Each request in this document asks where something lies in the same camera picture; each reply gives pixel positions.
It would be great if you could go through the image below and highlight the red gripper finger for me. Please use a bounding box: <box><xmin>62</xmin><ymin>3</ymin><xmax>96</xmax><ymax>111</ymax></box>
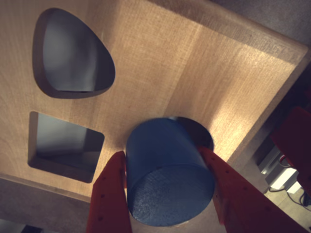
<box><xmin>86</xmin><ymin>150</ymin><xmax>133</xmax><ymax>233</ymax></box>
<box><xmin>198</xmin><ymin>145</ymin><xmax>309</xmax><ymax>233</ymax></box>

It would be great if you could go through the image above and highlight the white grey box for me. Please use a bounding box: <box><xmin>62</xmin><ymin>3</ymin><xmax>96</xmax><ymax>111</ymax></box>
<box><xmin>255</xmin><ymin>140</ymin><xmax>301</xmax><ymax>194</ymax></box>

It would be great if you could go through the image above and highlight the wooden shape sorter box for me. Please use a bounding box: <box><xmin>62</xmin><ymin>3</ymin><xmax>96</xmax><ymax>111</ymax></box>
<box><xmin>0</xmin><ymin>0</ymin><xmax>310</xmax><ymax>233</ymax></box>

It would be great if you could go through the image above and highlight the blue cylinder block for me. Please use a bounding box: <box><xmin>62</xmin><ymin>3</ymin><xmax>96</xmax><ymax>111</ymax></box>
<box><xmin>125</xmin><ymin>117</ymin><xmax>216</xmax><ymax>228</ymax></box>

